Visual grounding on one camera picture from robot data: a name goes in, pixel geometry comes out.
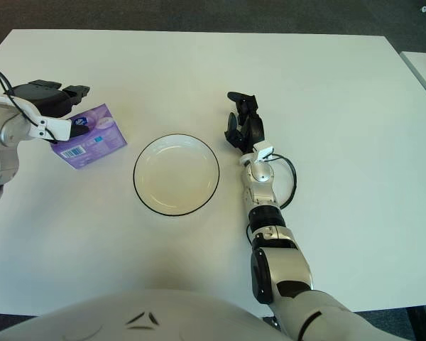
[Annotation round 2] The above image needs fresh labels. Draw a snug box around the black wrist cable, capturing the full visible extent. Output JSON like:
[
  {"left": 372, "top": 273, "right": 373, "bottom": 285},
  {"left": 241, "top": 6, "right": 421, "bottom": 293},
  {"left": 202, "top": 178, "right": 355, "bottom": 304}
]
[
  {"left": 0, "top": 62, "right": 58, "bottom": 145},
  {"left": 269, "top": 153, "right": 298, "bottom": 210}
]

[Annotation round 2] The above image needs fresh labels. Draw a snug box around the purple tissue paper pack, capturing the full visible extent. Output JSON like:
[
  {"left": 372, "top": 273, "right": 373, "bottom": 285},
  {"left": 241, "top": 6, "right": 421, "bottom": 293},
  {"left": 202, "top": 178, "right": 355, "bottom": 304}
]
[{"left": 51, "top": 102, "right": 129, "bottom": 171}]

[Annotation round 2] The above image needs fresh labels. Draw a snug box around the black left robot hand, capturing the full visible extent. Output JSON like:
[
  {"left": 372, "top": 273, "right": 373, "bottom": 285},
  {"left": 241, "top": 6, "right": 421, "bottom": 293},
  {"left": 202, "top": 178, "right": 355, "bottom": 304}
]
[{"left": 12, "top": 80, "right": 92, "bottom": 138}]

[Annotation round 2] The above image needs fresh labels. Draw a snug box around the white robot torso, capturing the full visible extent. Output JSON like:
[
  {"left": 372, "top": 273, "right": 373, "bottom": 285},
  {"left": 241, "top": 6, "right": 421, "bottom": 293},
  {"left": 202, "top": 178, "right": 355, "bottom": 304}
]
[{"left": 0, "top": 288, "right": 288, "bottom": 341}]

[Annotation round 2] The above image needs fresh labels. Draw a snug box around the white side table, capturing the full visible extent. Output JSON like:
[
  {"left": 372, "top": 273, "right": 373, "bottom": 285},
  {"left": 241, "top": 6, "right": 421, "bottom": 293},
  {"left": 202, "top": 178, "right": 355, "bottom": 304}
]
[{"left": 400, "top": 51, "right": 426, "bottom": 107}]

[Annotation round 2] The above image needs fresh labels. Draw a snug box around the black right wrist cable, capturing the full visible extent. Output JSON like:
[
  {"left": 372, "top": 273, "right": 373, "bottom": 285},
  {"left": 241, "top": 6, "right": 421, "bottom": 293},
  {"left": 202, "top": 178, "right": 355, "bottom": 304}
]
[{"left": 269, "top": 153, "right": 298, "bottom": 210}]

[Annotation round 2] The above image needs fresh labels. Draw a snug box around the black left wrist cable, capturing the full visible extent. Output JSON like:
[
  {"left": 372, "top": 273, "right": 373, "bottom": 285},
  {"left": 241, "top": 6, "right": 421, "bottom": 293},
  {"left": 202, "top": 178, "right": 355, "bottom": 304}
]
[{"left": 0, "top": 62, "right": 58, "bottom": 145}]

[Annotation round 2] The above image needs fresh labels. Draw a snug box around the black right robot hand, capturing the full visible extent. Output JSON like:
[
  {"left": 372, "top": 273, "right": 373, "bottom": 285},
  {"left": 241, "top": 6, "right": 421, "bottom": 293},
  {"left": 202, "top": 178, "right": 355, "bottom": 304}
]
[{"left": 224, "top": 91, "right": 266, "bottom": 154}]

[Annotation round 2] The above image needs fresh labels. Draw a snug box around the white plate with black rim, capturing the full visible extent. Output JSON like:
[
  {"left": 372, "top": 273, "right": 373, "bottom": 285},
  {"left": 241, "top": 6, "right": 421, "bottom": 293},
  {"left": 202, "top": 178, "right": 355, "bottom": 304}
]
[{"left": 133, "top": 134, "right": 221, "bottom": 217}]

